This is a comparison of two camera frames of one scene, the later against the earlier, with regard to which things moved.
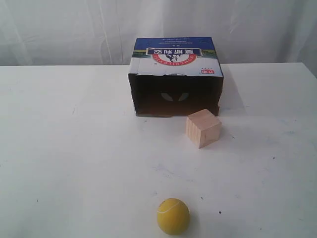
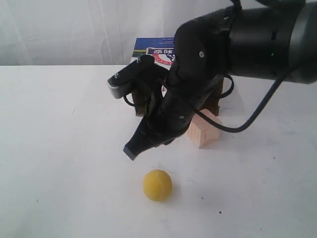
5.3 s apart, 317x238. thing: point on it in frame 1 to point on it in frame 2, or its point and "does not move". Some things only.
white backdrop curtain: [103, 32] does not move
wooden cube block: [203, 128] does not move
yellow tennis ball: [173, 216] to [157, 185]
